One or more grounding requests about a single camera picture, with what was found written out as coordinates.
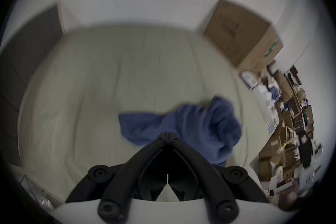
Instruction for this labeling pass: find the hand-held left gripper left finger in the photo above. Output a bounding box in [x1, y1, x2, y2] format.
[65, 132, 168, 220]

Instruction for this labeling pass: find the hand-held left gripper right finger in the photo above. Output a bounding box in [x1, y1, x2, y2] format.
[167, 132, 270, 221]

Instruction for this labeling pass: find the dark blue shirt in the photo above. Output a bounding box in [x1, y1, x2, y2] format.
[118, 96, 242, 167]

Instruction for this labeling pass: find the pile of cartons and clutter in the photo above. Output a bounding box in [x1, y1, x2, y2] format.
[240, 60, 324, 211]

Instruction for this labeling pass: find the brown cardboard carton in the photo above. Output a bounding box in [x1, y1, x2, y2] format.
[203, 0, 284, 71]

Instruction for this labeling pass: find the dark grey padded headboard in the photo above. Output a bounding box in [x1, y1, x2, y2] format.
[0, 5, 65, 167]

